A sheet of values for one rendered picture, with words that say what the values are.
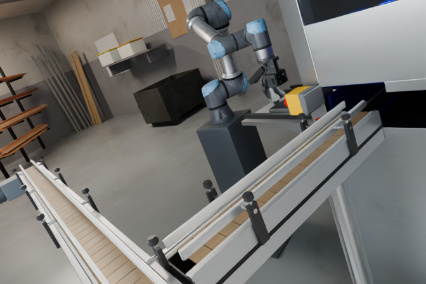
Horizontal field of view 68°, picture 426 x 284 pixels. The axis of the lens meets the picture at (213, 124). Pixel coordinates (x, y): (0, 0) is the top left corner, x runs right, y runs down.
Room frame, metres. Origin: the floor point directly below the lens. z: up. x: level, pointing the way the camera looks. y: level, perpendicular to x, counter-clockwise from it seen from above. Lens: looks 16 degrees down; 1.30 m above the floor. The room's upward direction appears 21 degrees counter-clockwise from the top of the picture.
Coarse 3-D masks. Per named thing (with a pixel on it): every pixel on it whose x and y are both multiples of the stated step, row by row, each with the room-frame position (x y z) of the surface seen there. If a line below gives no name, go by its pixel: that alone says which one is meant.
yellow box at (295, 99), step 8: (296, 88) 0.99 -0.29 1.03; (304, 88) 0.96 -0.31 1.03; (312, 88) 0.94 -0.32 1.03; (288, 96) 0.96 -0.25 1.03; (296, 96) 0.93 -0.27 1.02; (288, 104) 0.97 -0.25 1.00; (296, 104) 0.94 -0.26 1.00; (304, 104) 0.91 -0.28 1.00; (296, 112) 0.95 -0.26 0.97; (304, 112) 0.92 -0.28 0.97; (312, 112) 0.92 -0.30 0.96
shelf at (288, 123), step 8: (384, 88) 1.14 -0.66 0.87; (376, 96) 1.10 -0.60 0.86; (272, 104) 1.44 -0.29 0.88; (256, 112) 1.41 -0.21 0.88; (264, 112) 1.36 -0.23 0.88; (248, 120) 1.33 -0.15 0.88; (256, 120) 1.29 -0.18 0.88; (264, 120) 1.25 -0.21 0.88; (272, 120) 1.22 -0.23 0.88; (280, 120) 1.18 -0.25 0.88; (288, 120) 1.15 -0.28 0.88; (296, 120) 1.12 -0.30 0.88; (312, 120) 1.06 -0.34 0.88
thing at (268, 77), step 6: (264, 60) 1.26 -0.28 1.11; (270, 60) 1.25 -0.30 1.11; (276, 60) 1.25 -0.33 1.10; (264, 66) 1.28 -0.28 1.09; (270, 66) 1.26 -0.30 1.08; (276, 66) 1.25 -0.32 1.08; (264, 72) 1.29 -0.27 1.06; (270, 72) 1.27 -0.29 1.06; (276, 72) 1.24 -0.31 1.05; (282, 72) 1.26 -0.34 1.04; (264, 78) 1.27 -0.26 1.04; (270, 78) 1.25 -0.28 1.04; (276, 78) 1.24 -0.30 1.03; (282, 78) 1.26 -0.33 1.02; (264, 84) 1.28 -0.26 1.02; (270, 84) 1.27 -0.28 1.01; (276, 84) 1.23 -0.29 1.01
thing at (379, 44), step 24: (408, 0) 0.72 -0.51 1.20; (312, 24) 0.94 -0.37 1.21; (336, 24) 0.87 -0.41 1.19; (360, 24) 0.82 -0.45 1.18; (384, 24) 0.77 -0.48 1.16; (408, 24) 0.73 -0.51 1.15; (312, 48) 0.95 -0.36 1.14; (336, 48) 0.89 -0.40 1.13; (360, 48) 0.83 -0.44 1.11; (384, 48) 0.78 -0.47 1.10; (408, 48) 0.73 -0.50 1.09; (336, 72) 0.91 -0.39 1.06; (360, 72) 0.84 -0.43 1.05; (384, 72) 0.79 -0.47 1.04; (408, 72) 0.74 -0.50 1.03
